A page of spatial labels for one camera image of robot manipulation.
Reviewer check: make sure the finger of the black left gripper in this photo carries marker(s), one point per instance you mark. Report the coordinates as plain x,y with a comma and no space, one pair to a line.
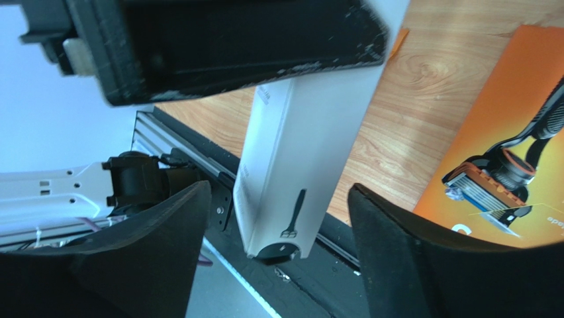
157,51

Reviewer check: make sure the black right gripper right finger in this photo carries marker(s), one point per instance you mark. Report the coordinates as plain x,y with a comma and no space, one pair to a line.
412,267

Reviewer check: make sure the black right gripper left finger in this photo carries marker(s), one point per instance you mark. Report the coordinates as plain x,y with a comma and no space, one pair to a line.
141,267

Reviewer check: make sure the tall white razor box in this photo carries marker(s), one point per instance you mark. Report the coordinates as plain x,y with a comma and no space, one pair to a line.
304,145

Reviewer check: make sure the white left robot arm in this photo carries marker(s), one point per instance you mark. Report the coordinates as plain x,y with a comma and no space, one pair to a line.
86,192

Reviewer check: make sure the orange Gillette Fusion5 razor box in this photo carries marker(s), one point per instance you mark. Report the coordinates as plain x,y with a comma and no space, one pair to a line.
502,178

